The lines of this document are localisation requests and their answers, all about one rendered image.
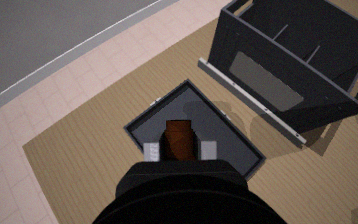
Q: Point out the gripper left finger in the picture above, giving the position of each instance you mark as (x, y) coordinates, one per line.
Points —
(155, 150)

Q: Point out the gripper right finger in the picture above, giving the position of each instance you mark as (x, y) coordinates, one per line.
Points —
(204, 149)

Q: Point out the dark grey rectangular tray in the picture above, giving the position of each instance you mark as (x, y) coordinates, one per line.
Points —
(187, 102)

